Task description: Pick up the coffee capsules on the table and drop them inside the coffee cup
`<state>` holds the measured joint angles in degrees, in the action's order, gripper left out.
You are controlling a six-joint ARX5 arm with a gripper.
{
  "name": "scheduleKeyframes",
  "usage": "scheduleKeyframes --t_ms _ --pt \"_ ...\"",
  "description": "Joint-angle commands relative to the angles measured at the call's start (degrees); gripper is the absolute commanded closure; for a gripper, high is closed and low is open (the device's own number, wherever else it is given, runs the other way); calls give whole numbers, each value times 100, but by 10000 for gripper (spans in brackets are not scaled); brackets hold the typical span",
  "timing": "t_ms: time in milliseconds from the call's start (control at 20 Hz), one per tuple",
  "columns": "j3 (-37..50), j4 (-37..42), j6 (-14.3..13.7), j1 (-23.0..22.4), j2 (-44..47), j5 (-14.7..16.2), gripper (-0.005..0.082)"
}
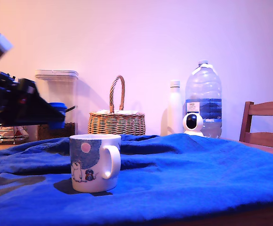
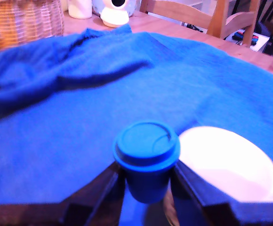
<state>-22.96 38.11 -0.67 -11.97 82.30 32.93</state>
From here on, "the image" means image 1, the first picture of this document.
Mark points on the white cartoon print mug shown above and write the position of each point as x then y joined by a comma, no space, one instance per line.
90,164

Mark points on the small white round camera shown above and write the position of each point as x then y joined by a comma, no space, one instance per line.
193,122

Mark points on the large clear water bottle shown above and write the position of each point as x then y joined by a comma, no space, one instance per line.
203,84

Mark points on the white paper packet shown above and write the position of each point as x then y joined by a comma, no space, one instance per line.
127,111
107,112

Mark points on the crumpled white paper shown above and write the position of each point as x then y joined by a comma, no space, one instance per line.
7,131

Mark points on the clear coffee bean container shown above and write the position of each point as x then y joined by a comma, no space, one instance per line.
56,89

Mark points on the wooden chair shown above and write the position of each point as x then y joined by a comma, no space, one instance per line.
266,110

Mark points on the white insulated bottle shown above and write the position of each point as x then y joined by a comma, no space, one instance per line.
174,106

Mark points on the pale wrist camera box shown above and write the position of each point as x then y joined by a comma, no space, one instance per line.
1,47

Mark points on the blue cloth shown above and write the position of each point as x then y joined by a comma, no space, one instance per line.
174,169

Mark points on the black coffee scoop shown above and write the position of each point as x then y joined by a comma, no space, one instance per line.
71,108

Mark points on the blue coffee capsule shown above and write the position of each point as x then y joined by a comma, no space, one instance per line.
57,106

